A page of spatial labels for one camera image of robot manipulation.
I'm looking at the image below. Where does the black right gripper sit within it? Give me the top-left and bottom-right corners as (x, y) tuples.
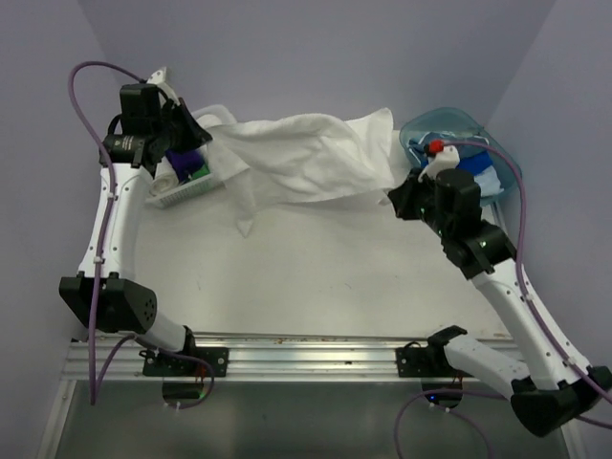
(387, 167), (449, 235)

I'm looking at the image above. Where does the purple towel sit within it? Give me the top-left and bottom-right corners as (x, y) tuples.
(165, 150), (207, 184)

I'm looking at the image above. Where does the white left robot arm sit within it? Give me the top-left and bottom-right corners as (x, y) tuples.
(59, 81), (211, 376)

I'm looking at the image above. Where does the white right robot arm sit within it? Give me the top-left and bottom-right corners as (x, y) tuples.
(388, 168), (611, 437)

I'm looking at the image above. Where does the green rolled towel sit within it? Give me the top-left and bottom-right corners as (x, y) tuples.
(191, 164), (210, 180)

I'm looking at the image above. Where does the white plastic basket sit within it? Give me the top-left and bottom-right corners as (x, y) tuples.
(142, 105), (240, 210)

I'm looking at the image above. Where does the large white rolled towel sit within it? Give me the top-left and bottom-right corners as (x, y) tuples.
(149, 158), (180, 197)

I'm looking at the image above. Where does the denim blue cloth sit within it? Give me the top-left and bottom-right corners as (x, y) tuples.
(408, 131), (490, 161)

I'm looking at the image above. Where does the light blue towel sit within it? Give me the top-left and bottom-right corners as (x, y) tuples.
(474, 168), (504, 198)

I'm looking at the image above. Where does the teal plastic bin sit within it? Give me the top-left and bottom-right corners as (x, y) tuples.
(399, 107), (520, 207)

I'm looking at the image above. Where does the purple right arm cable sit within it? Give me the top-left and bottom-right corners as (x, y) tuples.
(394, 139), (612, 459)

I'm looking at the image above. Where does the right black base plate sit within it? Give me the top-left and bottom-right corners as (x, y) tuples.
(395, 341), (459, 379)

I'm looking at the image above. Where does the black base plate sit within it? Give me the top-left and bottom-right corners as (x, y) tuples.
(395, 341), (459, 379)
(139, 347), (230, 378)

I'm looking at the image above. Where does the aluminium rail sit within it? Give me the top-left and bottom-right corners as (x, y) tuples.
(61, 334), (527, 383)

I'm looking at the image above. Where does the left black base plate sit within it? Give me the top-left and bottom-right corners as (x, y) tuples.
(139, 347), (230, 378)

